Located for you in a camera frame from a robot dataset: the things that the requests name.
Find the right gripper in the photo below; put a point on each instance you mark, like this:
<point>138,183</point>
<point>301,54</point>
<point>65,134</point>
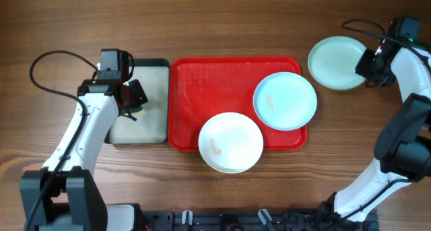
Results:
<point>361,66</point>

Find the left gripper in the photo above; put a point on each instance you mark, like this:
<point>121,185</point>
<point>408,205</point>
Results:
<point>141,97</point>

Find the green yellow sponge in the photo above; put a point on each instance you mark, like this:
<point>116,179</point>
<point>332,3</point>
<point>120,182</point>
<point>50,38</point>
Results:
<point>137,112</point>

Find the light green plate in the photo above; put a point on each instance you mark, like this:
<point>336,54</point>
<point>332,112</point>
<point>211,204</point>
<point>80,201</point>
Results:
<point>333,60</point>

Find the light blue plate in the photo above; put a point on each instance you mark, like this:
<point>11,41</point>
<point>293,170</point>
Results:
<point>285,101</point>

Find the white plate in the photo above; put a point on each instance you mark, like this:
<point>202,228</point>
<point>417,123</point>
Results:
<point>230,142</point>

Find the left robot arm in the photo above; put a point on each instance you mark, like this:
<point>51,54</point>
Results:
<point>63,195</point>

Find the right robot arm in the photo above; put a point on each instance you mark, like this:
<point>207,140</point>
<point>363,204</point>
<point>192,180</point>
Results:
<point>401,154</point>

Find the black water tray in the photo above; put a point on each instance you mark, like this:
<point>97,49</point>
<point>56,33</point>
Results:
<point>151,128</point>

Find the red plastic tray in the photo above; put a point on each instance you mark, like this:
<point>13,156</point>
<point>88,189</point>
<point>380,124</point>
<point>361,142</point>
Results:
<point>202,87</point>

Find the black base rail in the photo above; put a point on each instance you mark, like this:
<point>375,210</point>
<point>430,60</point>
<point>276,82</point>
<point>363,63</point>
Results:
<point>288,220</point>

